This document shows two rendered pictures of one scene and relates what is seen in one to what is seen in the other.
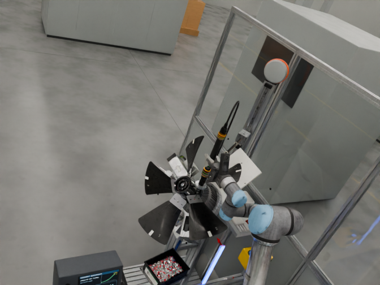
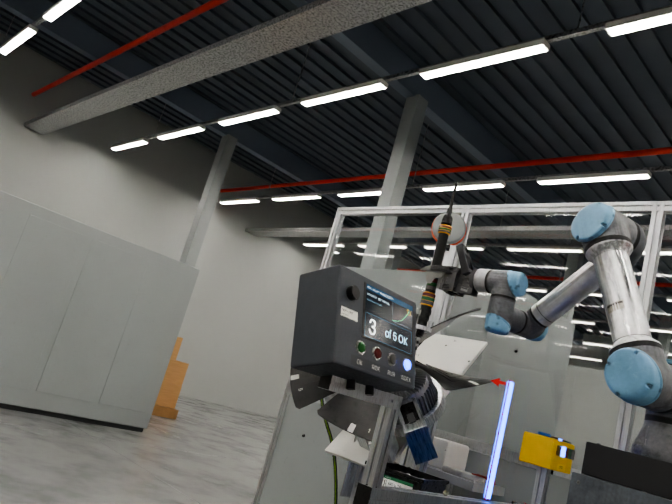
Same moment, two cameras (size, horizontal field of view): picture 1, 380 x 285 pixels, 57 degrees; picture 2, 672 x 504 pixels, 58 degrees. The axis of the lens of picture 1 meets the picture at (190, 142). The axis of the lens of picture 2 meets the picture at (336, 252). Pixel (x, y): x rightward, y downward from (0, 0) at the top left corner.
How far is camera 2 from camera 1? 158 cm
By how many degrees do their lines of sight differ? 44
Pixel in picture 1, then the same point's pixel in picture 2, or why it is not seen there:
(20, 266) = not seen: outside the picture
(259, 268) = (629, 282)
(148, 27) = (106, 377)
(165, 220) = (370, 406)
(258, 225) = (600, 217)
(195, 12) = (172, 378)
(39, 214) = not seen: outside the picture
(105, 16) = (29, 353)
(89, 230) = not seen: outside the picture
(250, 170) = (466, 346)
